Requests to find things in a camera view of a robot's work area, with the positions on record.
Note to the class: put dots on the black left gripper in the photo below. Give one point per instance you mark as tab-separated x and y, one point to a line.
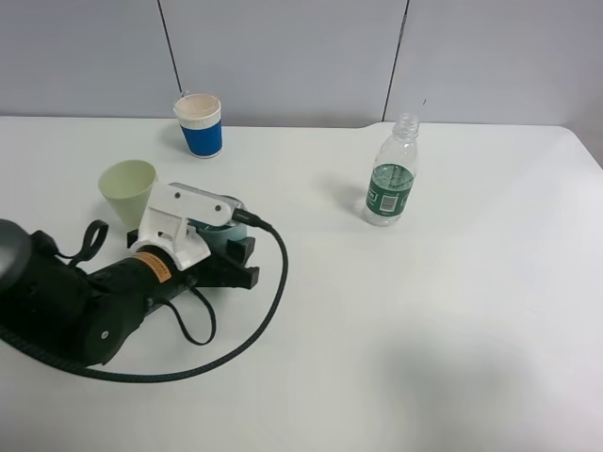
150	273

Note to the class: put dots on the teal plastic cup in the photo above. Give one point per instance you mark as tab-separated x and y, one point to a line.
216	237

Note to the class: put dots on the clear water bottle green label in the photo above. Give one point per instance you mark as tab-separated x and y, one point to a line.
393	173

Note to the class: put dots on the pale green plastic cup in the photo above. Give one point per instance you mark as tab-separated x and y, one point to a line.
127	186

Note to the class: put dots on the blue white paper cup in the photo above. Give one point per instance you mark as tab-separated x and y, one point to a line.
199	116

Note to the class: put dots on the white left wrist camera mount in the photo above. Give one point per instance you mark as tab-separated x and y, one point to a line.
169	219

